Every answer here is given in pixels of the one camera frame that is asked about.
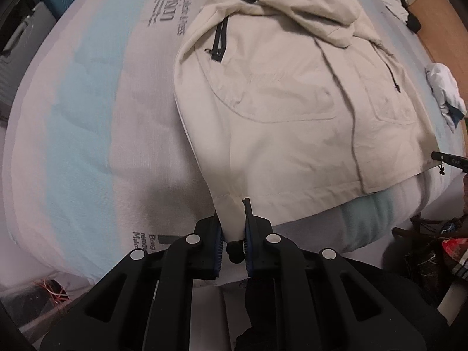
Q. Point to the red patterned bag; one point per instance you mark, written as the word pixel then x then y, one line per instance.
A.
pixel 457 257

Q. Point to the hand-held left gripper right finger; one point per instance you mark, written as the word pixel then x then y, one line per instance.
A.
pixel 250 237

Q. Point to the cream and black hooded jacket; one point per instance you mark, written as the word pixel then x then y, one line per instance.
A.
pixel 292 117

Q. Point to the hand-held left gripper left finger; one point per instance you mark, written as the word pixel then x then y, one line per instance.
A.
pixel 217 248

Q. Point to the striped mattress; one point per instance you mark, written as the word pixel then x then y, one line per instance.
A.
pixel 91 117

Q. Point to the white and blue garment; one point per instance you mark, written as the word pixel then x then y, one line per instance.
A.
pixel 446 91

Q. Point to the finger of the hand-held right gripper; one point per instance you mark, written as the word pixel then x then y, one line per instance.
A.
pixel 451 161

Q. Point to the silver suitcase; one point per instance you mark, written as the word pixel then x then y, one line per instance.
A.
pixel 20 55

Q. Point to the wooden headboard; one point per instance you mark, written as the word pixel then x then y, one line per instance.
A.
pixel 444 40

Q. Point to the white and black garment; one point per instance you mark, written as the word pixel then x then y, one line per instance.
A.
pixel 400 2

